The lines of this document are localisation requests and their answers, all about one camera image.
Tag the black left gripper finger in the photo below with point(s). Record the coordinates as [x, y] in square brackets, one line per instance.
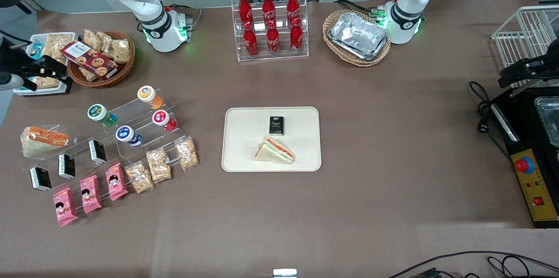
[515, 81]
[513, 71]

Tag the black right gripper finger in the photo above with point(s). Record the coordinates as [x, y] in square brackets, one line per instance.
[48, 66]
[43, 82]

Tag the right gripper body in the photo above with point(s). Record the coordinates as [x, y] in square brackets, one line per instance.
[13, 60]

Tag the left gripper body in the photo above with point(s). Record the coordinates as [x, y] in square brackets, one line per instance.
[538, 66]

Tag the green gum bottle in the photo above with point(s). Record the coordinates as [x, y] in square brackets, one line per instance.
[99, 114]

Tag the clear acrylic gum stand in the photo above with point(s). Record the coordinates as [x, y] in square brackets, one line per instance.
[131, 114]

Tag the blue gum bottle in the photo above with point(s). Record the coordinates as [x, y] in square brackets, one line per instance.
[127, 135]

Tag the orange gum bottle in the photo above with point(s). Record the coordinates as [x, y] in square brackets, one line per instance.
[149, 96]

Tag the red gum bottle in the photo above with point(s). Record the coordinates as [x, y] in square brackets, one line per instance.
[163, 120]

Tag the cream plastic tray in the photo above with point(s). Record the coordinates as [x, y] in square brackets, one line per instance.
[244, 142]

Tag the large cracker bag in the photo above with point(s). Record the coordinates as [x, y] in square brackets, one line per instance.
[57, 46]
[43, 82]

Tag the teal snack packet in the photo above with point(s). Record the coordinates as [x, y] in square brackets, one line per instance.
[36, 51]

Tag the white rectangular bin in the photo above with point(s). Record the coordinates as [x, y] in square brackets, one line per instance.
[39, 39]

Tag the red cookie box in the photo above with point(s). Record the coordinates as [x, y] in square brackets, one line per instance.
[89, 60]

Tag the metal pan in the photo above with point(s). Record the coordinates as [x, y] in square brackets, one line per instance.
[549, 116]

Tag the clear snack bag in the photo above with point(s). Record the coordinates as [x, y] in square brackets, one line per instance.
[121, 51]
[105, 43]
[92, 40]

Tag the black machine with yellow panel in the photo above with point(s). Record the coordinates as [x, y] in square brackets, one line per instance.
[519, 138]

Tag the wrapped triangle sandwich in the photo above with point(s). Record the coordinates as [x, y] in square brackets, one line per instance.
[43, 140]
[275, 151]

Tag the dark wicker basket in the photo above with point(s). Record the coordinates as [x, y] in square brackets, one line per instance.
[118, 73]

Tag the red emergency stop button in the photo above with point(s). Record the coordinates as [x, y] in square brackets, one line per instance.
[523, 165]

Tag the small black white box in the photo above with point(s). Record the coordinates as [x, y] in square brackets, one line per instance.
[40, 179]
[67, 166]
[97, 151]

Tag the clear acrylic stepped snack stand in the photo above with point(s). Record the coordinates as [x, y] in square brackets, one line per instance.
[87, 169]

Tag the pink snack packet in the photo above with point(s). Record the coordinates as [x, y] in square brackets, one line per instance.
[65, 207]
[116, 182]
[90, 194]

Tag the clear cracker packet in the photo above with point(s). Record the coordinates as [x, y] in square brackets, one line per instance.
[187, 152]
[139, 177]
[158, 166]

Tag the aluminium foil container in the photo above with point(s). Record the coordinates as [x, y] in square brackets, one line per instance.
[358, 33]

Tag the light wicker basket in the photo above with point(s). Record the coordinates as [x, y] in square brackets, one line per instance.
[336, 53]

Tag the red cola bottle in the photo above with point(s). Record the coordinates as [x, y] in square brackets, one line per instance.
[268, 6]
[296, 38]
[273, 40]
[250, 41]
[244, 7]
[293, 5]

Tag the clear acrylic bottle rack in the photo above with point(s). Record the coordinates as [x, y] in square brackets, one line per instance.
[262, 57]

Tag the black tissue pack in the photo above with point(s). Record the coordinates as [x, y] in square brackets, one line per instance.
[276, 125]

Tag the small silver device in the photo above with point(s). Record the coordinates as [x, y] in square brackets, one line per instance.
[284, 273]

